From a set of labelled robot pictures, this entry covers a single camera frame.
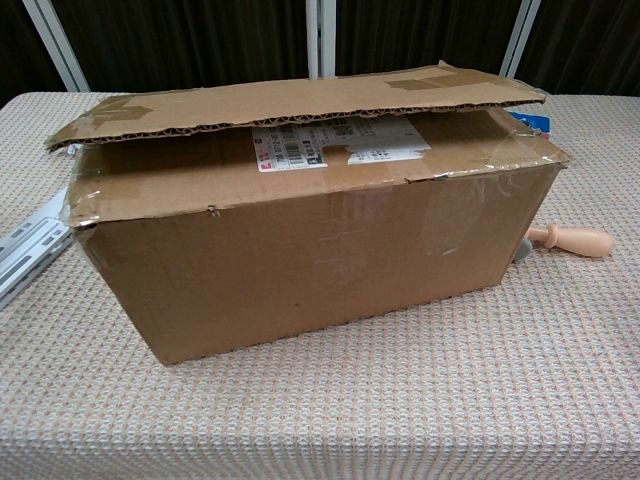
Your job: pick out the white folding laptop stand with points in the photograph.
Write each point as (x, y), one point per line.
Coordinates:
(27, 250)

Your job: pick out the white partition frame post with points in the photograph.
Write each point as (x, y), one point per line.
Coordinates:
(55, 45)
(520, 37)
(321, 35)

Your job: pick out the brown cardboard shipping box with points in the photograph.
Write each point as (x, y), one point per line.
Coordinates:
(300, 270)

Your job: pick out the blue cookie box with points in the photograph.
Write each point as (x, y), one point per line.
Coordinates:
(535, 125)

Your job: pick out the beige woven tablecloth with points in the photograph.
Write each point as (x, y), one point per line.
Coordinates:
(320, 410)

